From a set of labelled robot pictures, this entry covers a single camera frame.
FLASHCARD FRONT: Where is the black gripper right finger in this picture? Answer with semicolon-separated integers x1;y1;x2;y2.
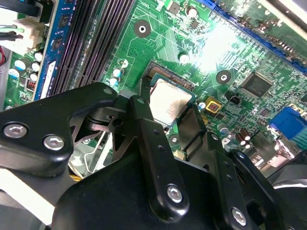
178;107;288;230

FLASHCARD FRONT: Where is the silver CPU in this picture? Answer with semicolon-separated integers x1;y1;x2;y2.
148;73;197;125

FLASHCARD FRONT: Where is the metal socket cover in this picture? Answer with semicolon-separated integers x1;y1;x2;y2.
68;133;116;174

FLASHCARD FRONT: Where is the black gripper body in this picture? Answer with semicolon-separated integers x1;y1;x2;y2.
51;152;224;230

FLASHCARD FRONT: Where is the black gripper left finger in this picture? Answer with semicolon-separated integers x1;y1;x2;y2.
0;78;190;223

